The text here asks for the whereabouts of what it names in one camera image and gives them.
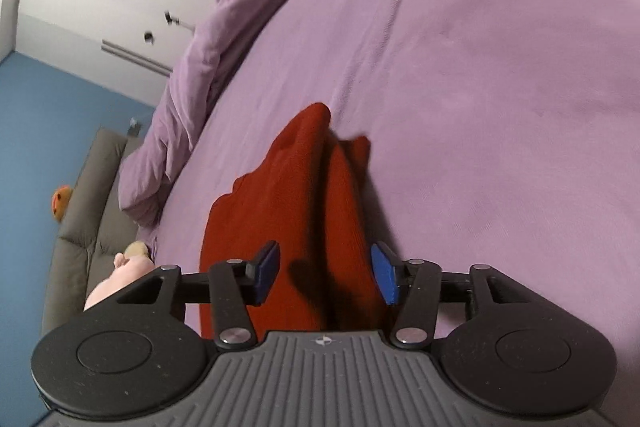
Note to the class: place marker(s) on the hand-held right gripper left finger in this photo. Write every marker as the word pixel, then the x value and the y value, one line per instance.
pixel 267 272

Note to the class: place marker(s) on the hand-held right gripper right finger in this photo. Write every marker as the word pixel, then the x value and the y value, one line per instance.
pixel 384 272

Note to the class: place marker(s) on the red knitted garment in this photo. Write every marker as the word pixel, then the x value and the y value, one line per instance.
pixel 280 207

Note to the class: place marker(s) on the pink plush toy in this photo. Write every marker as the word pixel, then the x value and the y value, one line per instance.
pixel 125 277

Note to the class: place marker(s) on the purple blanket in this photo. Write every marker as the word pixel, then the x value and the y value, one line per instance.
pixel 475 82

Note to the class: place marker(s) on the orange plush toy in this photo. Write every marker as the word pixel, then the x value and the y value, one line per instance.
pixel 62 203

